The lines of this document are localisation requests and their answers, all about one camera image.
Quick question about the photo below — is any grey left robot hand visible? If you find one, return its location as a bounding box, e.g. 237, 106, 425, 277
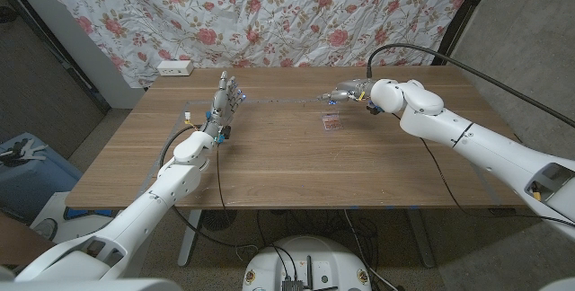
200, 70, 247, 145

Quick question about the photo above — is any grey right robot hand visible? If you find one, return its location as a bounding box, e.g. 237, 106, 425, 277
316, 78, 376, 106

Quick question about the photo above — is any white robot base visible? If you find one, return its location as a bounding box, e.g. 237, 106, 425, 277
242, 235, 373, 291

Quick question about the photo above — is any white power strip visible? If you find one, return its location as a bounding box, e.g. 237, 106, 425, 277
156, 59, 195, 77

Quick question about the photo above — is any floral backdrop cloth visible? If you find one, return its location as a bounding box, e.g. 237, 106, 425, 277
29, 0, 482, 89

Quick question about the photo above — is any black round disc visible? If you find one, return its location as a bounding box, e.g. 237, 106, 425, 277
199, 209, 238, 233

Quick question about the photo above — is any black backdrop stand pole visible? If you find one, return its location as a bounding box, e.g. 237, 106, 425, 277
0, 0, 112, 113
431, 0, 498, 66

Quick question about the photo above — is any white table leg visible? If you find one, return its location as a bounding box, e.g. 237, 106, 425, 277
177, 209, 203, 269

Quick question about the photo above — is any grey table leg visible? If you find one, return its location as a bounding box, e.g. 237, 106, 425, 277
406, 208, 436, 269

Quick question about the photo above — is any white floor stand base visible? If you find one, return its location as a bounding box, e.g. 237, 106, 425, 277
30, 190, 122, 243

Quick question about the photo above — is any blue storage bin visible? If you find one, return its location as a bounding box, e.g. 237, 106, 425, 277
0, 132, 84, 225

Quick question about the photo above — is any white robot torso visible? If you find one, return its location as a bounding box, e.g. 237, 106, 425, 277
0, 264, 575, 291

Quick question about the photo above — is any brown wooden board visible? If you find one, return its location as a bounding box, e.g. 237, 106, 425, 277
0, 209, 46, 266

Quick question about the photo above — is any white connector with yellow wires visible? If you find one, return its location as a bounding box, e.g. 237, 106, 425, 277
183, 110, 201, 129

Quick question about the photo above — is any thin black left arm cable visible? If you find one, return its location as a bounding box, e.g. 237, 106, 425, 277
172, 145, 260, 251

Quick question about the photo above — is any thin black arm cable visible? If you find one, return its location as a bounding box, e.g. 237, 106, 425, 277
390, 110, 575, 229
172, 145, 260, 251

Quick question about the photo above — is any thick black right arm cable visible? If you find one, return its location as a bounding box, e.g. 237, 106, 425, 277
366, 42, 575, 129

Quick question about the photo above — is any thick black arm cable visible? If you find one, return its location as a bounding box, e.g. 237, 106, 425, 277
366, 42, 575, 129
159, 124, 202, 170

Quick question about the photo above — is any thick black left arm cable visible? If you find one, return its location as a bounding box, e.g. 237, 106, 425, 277
159, 124, 202, 170

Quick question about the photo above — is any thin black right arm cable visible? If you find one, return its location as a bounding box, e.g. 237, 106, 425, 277
390, 110, 575, 229

